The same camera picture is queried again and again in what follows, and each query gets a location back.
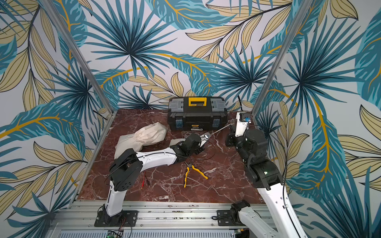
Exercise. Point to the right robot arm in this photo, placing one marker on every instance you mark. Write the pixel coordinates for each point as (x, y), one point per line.
(265, 176)

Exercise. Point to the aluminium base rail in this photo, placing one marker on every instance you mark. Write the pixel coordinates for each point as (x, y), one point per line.
(183, 215)

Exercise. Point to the black plastic toolbox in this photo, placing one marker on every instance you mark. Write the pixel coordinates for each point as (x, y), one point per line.
(181, 117)

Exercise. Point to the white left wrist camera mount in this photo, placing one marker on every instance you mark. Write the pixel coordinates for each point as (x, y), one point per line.
(204, 138)

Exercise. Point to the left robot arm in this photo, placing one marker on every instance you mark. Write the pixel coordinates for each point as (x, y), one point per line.
(125, 170)

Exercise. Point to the aluminium corner post left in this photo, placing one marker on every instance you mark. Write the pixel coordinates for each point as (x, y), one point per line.
(54, 15)

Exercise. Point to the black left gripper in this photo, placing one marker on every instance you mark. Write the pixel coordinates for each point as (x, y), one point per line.
(199, 150)

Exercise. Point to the aluminium corner post right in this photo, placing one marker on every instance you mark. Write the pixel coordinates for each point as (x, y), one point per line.
(296, 23)

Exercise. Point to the red test probe lead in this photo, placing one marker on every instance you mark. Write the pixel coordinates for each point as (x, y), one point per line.
(143, 181)

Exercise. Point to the aluminium corner post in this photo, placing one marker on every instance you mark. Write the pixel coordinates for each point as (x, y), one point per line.
(296, 23)
(54, 15)

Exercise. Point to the yellow toolbox handle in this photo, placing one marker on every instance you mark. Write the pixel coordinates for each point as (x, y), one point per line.
(197, 101)

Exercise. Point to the cream cloth drawstring bag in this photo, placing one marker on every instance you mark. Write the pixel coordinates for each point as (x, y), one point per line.
(179, 141)

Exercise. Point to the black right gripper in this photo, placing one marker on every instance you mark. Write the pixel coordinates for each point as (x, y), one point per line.
(231, 140)

